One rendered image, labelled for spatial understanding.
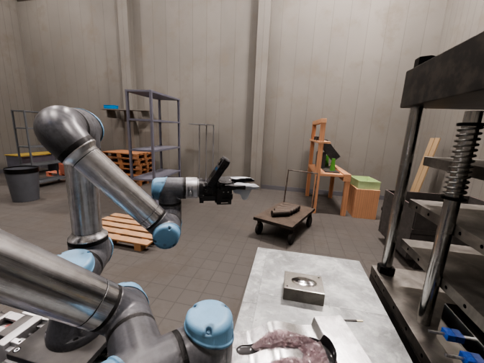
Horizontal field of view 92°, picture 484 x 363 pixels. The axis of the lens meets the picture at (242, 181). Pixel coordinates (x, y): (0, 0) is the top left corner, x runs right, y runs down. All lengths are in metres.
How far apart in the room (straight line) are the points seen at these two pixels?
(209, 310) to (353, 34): 6.95
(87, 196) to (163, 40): 7.34
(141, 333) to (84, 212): 0.53
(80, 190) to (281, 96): 6.16
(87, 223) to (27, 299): 0.48
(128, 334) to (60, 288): 0.12
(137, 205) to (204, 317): 0.39
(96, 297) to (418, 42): 7.35
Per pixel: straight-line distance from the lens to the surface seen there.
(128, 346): 0.43
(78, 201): 0.87
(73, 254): 0.86
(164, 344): 0.42
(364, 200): 5.26
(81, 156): 0.70
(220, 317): 0.41
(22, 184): 6.49
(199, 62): 7.41
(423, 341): 1.45
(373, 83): 6.96
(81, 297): 0.45
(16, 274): 0.43
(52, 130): 0.72
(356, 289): 1.58
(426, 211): 1.54
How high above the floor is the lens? 1.64
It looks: 12 degrees down
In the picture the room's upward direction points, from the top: 2 degrees clockwise
